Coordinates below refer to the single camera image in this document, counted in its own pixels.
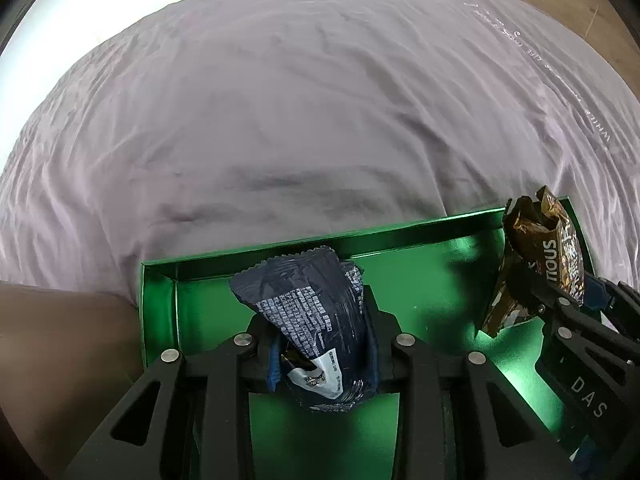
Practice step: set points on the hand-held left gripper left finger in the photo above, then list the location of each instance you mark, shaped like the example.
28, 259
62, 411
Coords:
276, 370

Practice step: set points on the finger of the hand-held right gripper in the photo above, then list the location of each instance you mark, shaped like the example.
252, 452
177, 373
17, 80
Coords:
600, 295
537, 292

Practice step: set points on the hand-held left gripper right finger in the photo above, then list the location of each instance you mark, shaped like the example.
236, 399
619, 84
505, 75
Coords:
387, 340

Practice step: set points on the brown snack packet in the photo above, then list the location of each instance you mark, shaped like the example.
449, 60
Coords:
530, 240

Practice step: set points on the dark blue snack packet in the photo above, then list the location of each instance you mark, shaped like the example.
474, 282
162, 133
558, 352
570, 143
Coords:
310, 310

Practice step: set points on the green metal tray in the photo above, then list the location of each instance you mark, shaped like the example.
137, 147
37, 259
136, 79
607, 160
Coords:
440, 280

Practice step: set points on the brown cylindrical container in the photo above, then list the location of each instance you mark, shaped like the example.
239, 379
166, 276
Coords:
65, 360

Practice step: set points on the purple bed sheet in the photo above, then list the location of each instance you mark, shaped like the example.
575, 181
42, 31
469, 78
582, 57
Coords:
300, 125

